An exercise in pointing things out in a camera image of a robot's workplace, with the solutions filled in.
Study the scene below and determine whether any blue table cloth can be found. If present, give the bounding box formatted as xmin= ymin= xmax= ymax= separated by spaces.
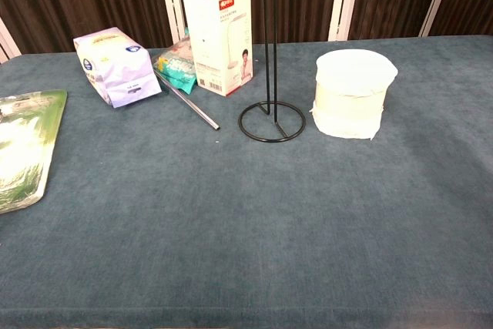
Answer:
xmin=0 ymin=34 xmax=493 ymax=329

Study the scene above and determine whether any teal plastic snack packet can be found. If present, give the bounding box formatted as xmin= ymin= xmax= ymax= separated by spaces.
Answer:
xmin=151 ymin=28 xmax=198 ymax=96

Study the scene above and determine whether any white desk lamp box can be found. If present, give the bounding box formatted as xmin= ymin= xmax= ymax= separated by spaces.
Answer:
xmin=181 ymin=0 xmax=255 ymax=98

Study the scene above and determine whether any thin metal rod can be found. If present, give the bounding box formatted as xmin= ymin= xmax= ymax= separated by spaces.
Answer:
xmin=153 ymin=70 xmax=221 ymax=131

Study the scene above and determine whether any green power strip blister pack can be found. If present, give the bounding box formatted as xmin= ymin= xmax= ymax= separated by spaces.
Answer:
xmin=0 ymin=89 xmax=69 ymax=215

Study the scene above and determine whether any white paper roll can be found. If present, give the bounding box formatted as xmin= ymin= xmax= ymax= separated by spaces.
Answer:
xmin=310 ymin=49 xmax=399 ymax=141

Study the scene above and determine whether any black wire towel holder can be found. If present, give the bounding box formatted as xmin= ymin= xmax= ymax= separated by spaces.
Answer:
xmin=238 ymin=0 xmax=307 ymax=143

